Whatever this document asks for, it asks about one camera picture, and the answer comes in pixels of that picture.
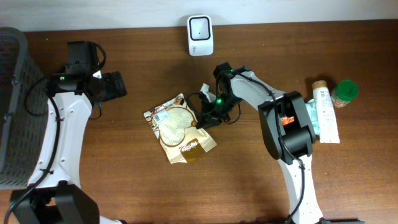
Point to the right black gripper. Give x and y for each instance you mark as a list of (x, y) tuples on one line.
[(209, 109)]

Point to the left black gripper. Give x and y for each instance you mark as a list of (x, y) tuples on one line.
[(114, 84)]

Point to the glutinous rice bag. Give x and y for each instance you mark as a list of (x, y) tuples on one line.
[(175, 126)]

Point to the orange tissue packet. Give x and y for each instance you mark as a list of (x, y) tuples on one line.
[(287, 120)]

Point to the teal wipes packet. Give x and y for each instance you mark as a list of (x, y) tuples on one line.
[(312, 112)]

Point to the white tube gold cap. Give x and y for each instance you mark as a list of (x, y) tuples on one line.
[(327, 124)]

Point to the green lid jar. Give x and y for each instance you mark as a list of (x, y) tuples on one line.
[(344, 93)]

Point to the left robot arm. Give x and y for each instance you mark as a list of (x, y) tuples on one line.
[(53, 192)]

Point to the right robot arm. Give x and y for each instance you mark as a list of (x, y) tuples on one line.
[(287, 131)]

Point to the white barcode scanner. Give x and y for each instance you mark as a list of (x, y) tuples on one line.
[(200, 35)]

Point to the grey plastic mesh basket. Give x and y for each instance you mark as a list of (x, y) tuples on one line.
[(23, 113)]

